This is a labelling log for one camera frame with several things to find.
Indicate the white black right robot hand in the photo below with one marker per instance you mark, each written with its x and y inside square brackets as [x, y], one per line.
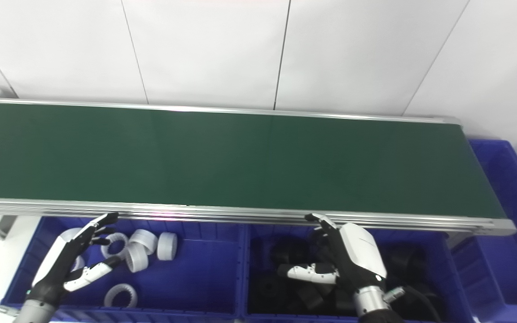
[361, 251]

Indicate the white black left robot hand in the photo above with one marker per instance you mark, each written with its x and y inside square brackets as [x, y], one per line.
[54, 262]

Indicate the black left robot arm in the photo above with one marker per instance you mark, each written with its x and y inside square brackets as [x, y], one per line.
[34, 314]

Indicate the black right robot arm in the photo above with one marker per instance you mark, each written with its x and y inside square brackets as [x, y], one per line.
[370, 303]

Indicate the black cylindrical part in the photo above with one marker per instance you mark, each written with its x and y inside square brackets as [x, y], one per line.
[312, 297]
[265, 289]
[404, 262]

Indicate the blue bin with black parts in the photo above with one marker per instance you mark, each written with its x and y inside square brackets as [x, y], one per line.
[447, 269]

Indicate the empty blue bin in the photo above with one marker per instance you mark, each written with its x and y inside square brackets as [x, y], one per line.
[501, 251]

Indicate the blue bin with white parts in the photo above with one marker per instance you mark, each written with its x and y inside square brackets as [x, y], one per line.
[204, 278]

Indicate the green conveyor belt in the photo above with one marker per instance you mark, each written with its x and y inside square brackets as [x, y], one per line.
[240, 157]

